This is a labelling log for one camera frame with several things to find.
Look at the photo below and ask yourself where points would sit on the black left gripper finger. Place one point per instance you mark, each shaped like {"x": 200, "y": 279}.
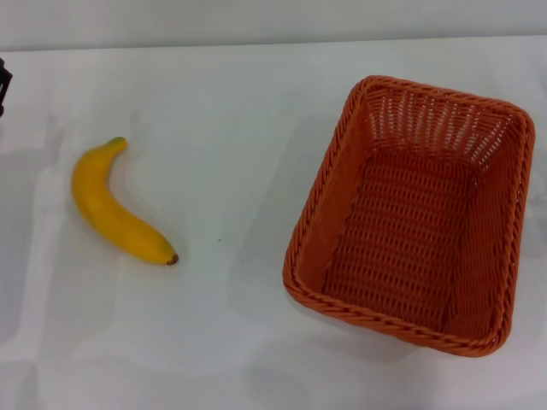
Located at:
{"x": 4, "y": 91}

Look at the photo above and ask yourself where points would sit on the yellow banana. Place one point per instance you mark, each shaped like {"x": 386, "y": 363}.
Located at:
{"x": 107, "y": 213}

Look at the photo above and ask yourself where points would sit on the orange woven plastic basket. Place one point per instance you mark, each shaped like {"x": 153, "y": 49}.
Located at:
{"x": 406, "y": 239}

